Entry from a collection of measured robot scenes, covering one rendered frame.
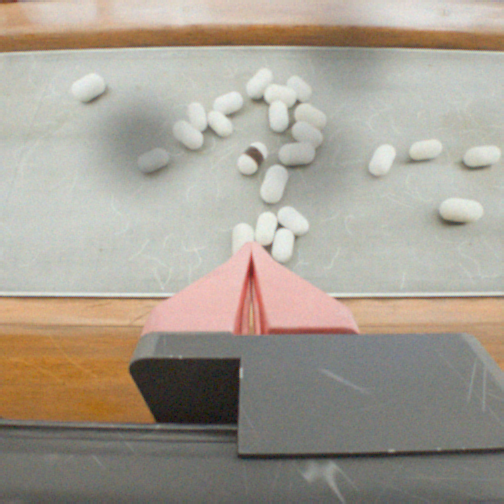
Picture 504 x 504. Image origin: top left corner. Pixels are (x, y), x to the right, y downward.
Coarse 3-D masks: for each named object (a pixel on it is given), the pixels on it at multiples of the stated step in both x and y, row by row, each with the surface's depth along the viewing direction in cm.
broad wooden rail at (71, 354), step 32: (0, 320) 21; (32, 320) 21; (64, 320) 21; (96, 320) 21; (128, 320) 21; (384, 320) 21; (416, 320) 21; (448, 320) 21; (480, 320) 21; (0, 352) 20; (32, 352) 20; (64, 352) 20; (96, 352) 20; (128, 352) 20; (0, 384) 19; (32, 384) 19; (64, 384) 19; (96, 384) 19; (128, 384) 19; (32, 416) 19; (64, 416) 19; (96, 416) 19; (128, 416) 19
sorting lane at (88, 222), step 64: (0, 64) 30; (64, 64) 30; (128, 64) 30; (192, 64) 30; (256, 64) 30; (320, 64) 30; (384, 64) 30; (448, 64) 30; (0, 128) 28; (64, 128) 28; (128, 128) 28; (256, 128) 28; (384, 128) 28; (448, 128) 28; (0, 192) 26; (64, 192) 26; (128, 192) 26; (192, 192) 26; (256, 192) 26; (320, 192) 26; (384, 192) 26; (448, 192) 26; (0, 256) 24; (64, 256) 24; (128, 256) 24; (192, 256) 24; (320, 256) 24; (384, 256) 24; (448, 256) 24
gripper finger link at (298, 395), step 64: (192, 320) 5; (192, 384) 5; (256, 384) 4; (320, 384) 4; (384, 384) 4; (448, 384) 4; (256, 448) 3; (320, 448) 3; (384, 448) 3; (448, 448) 3
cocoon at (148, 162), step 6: (156, 150) 25; (162, 150) 26; (144, 156) 25; (150, 156) 25; (156, 156) 25; (162, 156) 25; (138, 162) 25; (144, 162) 25; (150, 162) 25; (156, 162) 25; (162, 162) 26; (144, 168) 25; (150, 168) 26; (156, 168) 26
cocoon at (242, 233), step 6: (234, 228) 24; (240, 228) 23; (246, 228) 23; (234, 234) 23; (240, 234) 23; (246, 234) 23; (252, 234) 23; (234, 240) 23; (240, 240) 23; (246, 240) 23; (252, 240) 23; (234, 246) 23; (240, 246) 23; (234, 252) 23
